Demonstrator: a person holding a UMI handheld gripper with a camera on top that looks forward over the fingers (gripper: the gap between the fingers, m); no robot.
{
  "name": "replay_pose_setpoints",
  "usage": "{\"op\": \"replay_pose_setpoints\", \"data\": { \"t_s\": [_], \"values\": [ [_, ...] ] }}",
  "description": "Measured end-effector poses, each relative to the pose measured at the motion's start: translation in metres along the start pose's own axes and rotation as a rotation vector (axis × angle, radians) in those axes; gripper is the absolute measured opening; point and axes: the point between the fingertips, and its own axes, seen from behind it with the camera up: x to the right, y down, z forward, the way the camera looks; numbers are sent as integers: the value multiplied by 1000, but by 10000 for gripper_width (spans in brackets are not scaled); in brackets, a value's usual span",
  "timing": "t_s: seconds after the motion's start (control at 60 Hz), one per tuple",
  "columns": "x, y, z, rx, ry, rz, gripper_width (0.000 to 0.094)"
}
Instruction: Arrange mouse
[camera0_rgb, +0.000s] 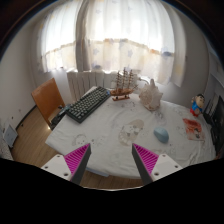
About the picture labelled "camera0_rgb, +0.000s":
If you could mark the wooden chair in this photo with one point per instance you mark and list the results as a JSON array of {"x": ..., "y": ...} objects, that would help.
[{"x": 47, "y": 98}]

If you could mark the cartoon boy figurine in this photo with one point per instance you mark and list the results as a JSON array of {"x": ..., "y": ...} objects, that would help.
[{"x": 197, "y": 105}]

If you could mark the large white conch shell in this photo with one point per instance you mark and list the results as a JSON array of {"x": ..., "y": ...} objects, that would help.
[{"x": 150, "y": 96}]

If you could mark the wooden model sailing ship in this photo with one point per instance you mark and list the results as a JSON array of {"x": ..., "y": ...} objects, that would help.
[{"x": 124, "y": 86}]

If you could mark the white patterned tablecloth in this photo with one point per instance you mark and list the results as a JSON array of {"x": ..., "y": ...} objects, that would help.
[{"x": 116, "y": 125}]

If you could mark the red printed mouse pad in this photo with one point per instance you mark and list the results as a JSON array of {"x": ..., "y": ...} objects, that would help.
[{"x": 193, "y": 130}]

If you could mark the white radiator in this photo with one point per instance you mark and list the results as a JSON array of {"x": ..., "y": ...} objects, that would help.
[{"x": 81, "y": 82}]

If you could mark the sheer white curtain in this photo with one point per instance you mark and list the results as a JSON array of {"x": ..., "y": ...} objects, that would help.
[{"x": 146, "y": 36}]

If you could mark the black mechanical keyboard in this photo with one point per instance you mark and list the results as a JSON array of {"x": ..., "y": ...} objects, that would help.
[{"x": 87, "y": 104}]

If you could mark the black monitor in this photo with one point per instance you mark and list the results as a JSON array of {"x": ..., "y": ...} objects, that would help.
[{"x": 214, "y": 116}]

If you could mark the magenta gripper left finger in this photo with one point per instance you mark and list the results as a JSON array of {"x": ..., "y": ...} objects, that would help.
[{"x": 70, "y": 167}]

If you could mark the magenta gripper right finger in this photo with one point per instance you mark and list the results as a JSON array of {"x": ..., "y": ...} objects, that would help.
[{"x": 152, "y": 166}]

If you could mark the white box on floor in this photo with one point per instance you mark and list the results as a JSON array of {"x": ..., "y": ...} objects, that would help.
[{"x": 10, "y": 135}]

